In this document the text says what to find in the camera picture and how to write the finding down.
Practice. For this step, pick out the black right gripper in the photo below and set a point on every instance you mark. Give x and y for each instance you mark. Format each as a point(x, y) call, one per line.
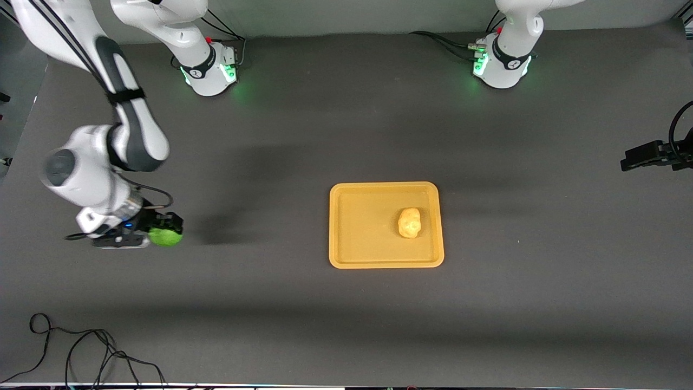
point(149, 219)

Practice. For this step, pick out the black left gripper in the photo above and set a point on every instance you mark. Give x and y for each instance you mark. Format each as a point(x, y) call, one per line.
point(651, 154)

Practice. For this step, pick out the orange plastic tray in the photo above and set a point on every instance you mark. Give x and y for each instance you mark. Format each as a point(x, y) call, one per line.
point(368, 227)

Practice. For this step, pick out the yellow potato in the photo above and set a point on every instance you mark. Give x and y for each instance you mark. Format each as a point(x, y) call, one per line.
point(410, 223)

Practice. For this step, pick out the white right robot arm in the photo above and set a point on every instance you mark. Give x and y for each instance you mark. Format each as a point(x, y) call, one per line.
point(135, 124)

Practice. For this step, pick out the dark grey table mat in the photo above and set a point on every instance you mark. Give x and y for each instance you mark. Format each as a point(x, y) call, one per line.
point(325, 135)

